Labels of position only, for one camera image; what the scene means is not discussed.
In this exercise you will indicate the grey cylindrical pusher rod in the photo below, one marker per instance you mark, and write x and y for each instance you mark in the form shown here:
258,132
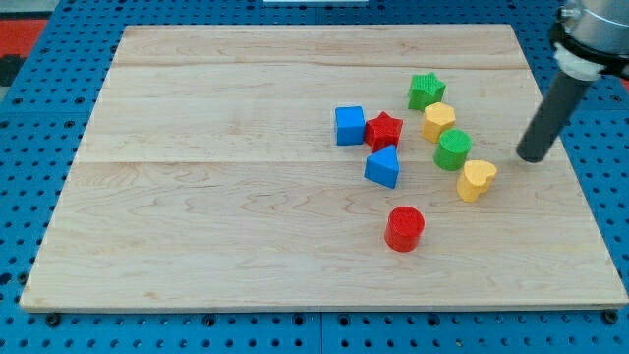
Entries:
560,101

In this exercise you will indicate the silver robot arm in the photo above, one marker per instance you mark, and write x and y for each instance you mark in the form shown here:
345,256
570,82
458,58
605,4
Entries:
589,39

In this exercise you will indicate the green star block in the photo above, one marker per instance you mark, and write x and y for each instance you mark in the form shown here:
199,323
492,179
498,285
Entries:
424,90

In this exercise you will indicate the red star block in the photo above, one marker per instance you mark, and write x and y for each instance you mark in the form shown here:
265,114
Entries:
382,131

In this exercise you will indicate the yellow heart block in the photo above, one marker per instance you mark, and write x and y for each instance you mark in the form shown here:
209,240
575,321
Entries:
475,179

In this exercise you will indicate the green cylinder block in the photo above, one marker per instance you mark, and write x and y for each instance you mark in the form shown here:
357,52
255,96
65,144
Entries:
452,149

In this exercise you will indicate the yellow hexagon block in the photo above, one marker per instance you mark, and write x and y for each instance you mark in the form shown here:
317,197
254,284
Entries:
438,117

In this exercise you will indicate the blue triangle block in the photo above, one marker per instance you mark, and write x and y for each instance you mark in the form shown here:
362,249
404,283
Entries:
382,167

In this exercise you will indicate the red cylinder block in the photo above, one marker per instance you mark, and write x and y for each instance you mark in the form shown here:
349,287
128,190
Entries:
405,225

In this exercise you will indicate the blue cube block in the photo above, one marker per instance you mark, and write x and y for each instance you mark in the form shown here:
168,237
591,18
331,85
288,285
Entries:
350,125

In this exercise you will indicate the light wooden board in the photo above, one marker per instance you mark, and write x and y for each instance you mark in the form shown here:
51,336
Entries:
209,180

